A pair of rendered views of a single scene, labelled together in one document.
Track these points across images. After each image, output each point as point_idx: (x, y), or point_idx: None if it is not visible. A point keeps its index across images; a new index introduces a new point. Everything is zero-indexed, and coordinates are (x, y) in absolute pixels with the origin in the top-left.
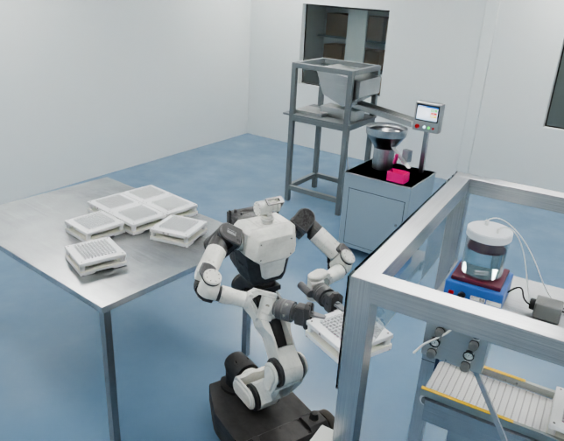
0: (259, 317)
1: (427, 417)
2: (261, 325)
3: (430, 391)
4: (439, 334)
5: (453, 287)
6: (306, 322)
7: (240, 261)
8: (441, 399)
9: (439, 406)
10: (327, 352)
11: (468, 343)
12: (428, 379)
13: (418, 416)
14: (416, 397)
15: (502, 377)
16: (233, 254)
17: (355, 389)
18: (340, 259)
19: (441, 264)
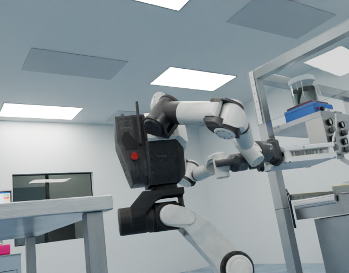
0: (260, 154)
1: (344, 209)
2: (204, 222)
3: (338, 186)
4: (335, 129)
5: (317, 105)
6: (279, 153)
7: (161, 155)
8: (343, 188)
9: (344, 195)
10: (317, 156)
11: (341, 134)
12: (291, 224)
13: (298, 264)
14: (291, 247)
15: (317, 194)
16: (137, 161)
17: None
18: (193, 164)
19: (268, 128)
